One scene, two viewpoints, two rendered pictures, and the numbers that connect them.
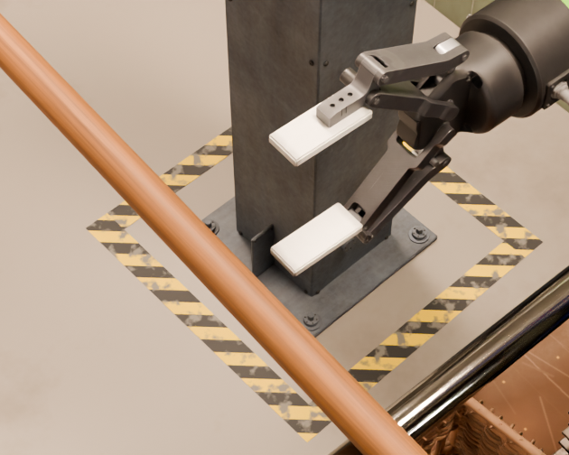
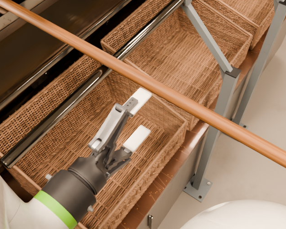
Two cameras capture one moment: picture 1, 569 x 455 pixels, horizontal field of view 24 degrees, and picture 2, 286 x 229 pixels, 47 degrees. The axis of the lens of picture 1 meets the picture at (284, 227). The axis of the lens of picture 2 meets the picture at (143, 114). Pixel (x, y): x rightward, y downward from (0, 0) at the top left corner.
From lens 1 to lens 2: 101 cm
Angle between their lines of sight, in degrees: 71
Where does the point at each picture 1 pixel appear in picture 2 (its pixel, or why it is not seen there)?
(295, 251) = (142, 131)
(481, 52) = (83, 165)
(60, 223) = not seen: outside the picture
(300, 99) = not seen: outside the picture
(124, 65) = not seen: outside the picture
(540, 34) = (59, 177)
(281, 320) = (135, 72)
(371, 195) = (121, 151)
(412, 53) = (108, 126)
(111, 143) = (208, 112)
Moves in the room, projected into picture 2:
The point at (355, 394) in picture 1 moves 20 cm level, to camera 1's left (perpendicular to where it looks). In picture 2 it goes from (110, 58) to (188, 44)
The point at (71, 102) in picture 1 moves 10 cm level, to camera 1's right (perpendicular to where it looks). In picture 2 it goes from (229, 124) to (184, 134)
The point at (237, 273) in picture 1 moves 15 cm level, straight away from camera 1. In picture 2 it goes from (151, 81) to (175, 133)
